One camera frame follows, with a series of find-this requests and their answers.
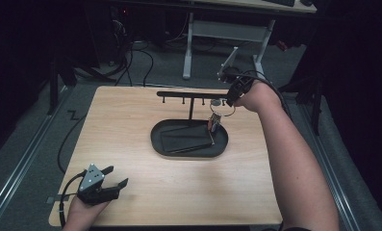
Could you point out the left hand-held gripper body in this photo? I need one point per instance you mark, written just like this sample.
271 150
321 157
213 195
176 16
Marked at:
94 192

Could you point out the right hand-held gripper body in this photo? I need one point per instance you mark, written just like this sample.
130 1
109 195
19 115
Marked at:
241 85

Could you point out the black wallet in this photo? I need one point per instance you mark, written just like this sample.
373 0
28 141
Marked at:
187 138

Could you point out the black hook stand with tray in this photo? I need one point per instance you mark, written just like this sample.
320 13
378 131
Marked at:
189 150

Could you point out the person's left hand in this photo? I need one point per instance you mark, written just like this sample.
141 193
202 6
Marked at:
82 213

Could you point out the person's right hand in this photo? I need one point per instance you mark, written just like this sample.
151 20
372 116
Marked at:
262 96

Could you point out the grey round table grommet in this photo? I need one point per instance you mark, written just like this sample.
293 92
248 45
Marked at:
215 102

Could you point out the grey floor tape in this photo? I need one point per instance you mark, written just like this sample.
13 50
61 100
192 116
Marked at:
52 199

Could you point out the black metal stand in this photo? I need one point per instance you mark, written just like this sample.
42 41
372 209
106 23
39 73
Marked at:
309 96
55 83

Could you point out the white desk frame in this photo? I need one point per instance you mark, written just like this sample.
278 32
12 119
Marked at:
225 30

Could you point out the metal floor rail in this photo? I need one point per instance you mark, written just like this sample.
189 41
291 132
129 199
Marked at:
18 173
328 166

